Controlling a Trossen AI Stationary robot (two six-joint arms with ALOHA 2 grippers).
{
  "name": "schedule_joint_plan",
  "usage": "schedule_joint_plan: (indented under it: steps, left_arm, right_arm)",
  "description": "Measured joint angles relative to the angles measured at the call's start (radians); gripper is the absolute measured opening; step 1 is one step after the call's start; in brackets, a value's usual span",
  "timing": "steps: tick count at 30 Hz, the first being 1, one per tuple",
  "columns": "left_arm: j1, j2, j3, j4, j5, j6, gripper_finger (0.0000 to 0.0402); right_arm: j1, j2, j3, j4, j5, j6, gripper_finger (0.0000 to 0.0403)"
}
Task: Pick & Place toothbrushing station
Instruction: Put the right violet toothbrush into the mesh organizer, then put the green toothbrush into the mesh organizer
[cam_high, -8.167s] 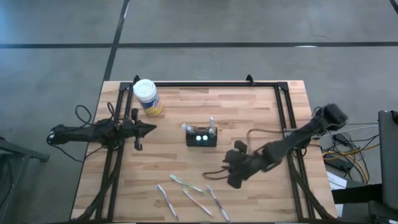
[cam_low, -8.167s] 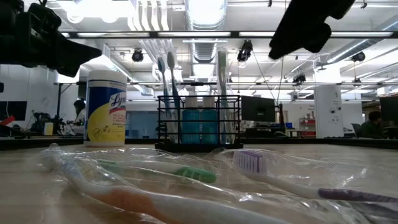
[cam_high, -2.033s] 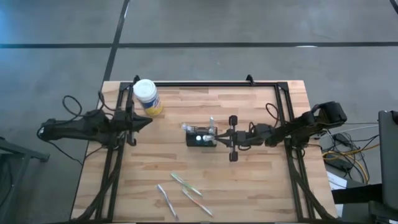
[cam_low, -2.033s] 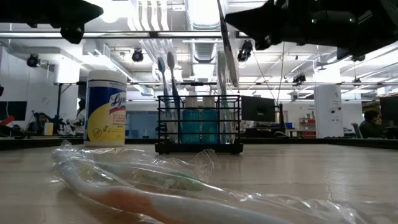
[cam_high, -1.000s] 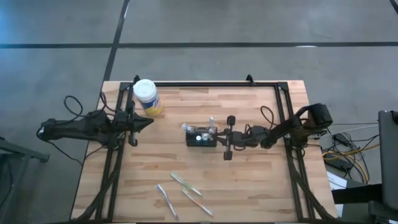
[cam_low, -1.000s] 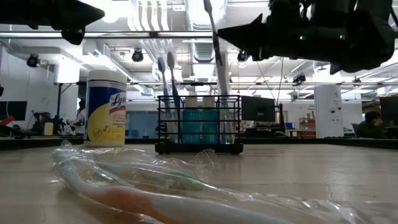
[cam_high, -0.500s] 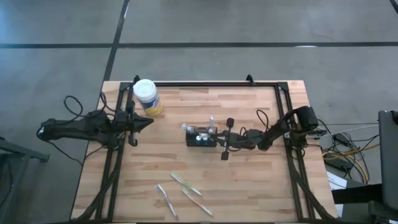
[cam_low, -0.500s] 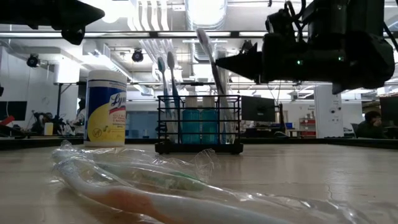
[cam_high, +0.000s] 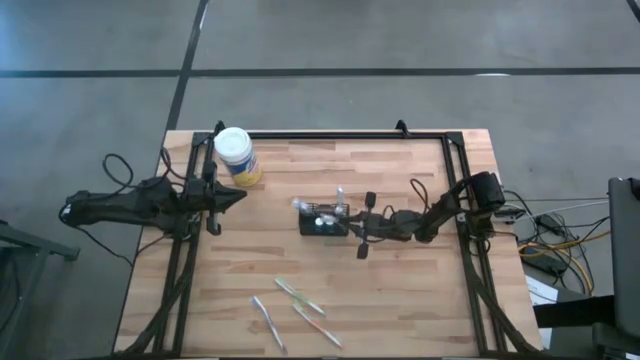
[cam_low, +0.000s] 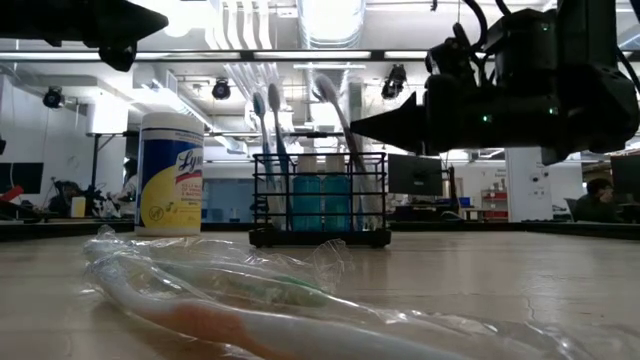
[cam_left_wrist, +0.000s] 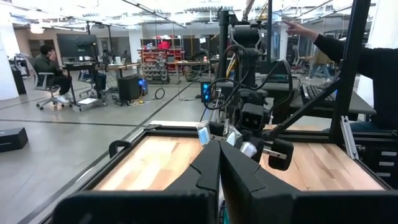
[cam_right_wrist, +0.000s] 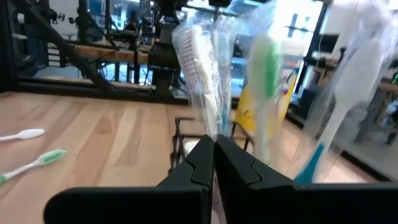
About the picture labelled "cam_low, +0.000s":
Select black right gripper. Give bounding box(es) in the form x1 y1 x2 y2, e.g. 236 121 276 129
349 7 561 156

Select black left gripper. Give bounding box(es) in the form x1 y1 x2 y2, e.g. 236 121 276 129
0 0 170 73

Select toothbrushes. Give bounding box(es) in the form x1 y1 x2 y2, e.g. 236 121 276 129
313 73 384 231

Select small blue mouthwash bottle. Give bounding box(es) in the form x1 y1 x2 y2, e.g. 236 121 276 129
292 154 323 232
322 154 353 232

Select orange toothbrush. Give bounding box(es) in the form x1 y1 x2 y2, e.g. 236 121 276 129
87 249 451 360

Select black ceiling spotlight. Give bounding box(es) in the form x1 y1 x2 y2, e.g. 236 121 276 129
42 85 65 110
211 77 232 101
380 63 409 101

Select black monitor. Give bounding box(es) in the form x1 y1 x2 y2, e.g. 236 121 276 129
387 153 445 197
609 154 640 204
0 162 45 195

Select red shelf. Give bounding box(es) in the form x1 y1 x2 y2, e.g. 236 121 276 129
479 188 509 221

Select Lysol wipes canister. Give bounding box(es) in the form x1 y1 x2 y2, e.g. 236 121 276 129
134 111 205 238

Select red object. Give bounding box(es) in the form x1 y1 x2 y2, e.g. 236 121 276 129
0 184 25 204

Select seated person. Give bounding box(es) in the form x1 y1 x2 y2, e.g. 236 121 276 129
572 177 624 225

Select black wire caddy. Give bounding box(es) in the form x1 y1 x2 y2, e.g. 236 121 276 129
248 151 393 250

